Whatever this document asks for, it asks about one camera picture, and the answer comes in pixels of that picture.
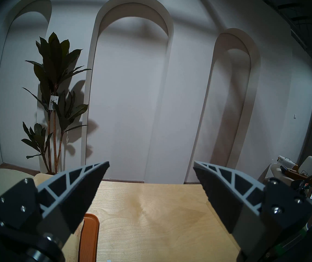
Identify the orange rectangular tray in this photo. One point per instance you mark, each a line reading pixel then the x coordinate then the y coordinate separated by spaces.
pixel 90 237

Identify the plain kraft envelope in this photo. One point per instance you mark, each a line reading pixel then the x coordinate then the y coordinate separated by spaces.
pixel 74 245

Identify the light wooden table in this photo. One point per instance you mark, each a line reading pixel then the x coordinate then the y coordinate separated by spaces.
pixel 156 217

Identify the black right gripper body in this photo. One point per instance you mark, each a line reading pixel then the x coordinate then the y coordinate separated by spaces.
pixel 306 185

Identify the white plant tag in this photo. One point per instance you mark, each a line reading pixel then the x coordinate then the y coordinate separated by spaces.
pixel 53 103

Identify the cream armchair with wooden frame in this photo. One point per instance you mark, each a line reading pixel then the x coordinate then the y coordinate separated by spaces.
pixel 311 164

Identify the tall dark green plant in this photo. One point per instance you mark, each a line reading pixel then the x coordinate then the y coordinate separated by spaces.
pixel 53 62

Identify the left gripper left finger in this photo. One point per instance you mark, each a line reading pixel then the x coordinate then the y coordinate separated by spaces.
pixel 71 198

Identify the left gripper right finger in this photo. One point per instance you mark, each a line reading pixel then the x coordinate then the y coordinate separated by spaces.
pixel 232 204

